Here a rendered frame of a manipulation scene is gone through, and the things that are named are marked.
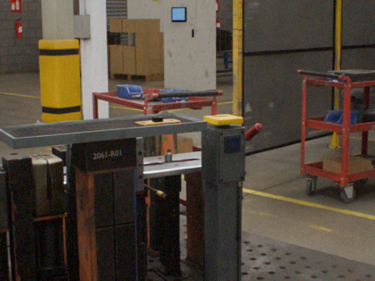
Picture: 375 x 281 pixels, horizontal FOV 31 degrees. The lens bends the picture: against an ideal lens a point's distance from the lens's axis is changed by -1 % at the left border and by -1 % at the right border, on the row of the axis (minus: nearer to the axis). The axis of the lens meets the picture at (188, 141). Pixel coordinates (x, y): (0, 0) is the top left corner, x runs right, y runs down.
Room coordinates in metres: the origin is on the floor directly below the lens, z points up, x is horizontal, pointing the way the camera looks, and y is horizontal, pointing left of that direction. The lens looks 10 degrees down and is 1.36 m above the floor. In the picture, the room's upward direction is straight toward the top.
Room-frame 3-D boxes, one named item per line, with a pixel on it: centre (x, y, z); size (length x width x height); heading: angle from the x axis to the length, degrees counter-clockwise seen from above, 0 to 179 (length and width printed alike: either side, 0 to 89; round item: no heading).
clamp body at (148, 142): (1.86, 0.09, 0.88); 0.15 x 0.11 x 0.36; 28
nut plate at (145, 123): (1.28, 0.06, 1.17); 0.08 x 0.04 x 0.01; 118
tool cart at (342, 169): (5.08, -1.27, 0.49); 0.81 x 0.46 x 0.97; 125
